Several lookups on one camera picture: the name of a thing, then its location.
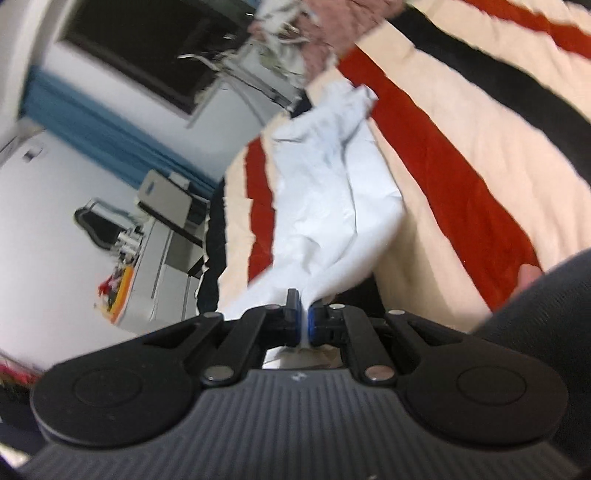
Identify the white shirt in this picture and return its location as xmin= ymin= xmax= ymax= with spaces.
xmin=221 ymin=79 xmax=405 ymax=319

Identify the pile of clothes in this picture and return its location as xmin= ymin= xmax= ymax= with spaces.
xmin=247 ymin=0 xmax=406 ymax=89

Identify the white desk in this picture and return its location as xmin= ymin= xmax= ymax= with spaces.
xmin=103 ymin=219 xmax=204 ymax=335

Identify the grey chair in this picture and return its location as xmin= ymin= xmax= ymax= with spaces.
xmin=135 ymin=169 xmax=209 ymax=279

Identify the black framed mirror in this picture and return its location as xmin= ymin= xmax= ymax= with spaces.
xmin=73 ymin=198 xmax=141 ymax=251

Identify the dark trouser leg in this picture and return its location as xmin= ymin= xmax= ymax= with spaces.
xmin=473 ymin=250 xmax=591 ymax=479

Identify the left blue curtain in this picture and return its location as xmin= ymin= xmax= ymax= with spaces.
xmin=21 ymin=67 xmax=217 ymax=198

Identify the metal stand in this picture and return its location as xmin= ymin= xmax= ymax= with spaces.
xmin=176 ymin=35 xmax=301 ymax=109

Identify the striped bed blanket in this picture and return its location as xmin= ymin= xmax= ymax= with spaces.
xmin=195 ymin=0 xmax=591 ymax=370

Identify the dark window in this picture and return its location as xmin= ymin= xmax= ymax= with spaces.
xmin=63 ymin=0 xmax=256 ymax=114

